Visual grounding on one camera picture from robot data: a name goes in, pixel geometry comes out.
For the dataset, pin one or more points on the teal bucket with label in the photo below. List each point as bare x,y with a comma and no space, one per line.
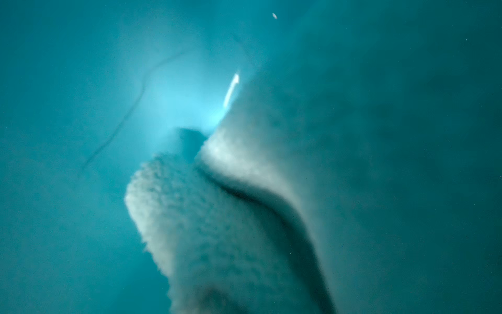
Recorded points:
91,91

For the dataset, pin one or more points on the light teal cloth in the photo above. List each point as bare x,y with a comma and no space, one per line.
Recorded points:
359,172

